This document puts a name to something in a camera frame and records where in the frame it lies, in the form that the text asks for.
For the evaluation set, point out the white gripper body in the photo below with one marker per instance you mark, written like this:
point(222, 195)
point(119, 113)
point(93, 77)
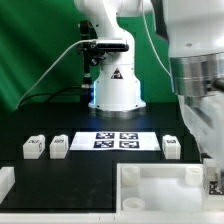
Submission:
point(204, 117)

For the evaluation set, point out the white square table top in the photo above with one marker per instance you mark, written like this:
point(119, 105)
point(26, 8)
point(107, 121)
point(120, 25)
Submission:
point(159, 187)

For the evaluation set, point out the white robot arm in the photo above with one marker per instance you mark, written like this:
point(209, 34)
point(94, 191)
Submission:
point(194, 30)

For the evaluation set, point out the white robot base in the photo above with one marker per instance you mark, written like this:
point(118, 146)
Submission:
point(132, 102)

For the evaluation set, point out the paper sheet with AprilTags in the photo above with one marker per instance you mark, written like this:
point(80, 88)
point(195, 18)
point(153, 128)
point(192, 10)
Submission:
point(131, 141)

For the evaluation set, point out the black camera on stand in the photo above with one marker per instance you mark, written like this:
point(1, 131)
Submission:
point(91, 50)

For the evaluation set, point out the white obstacle bracket left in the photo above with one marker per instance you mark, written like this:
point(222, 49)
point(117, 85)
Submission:
point(7, 180)

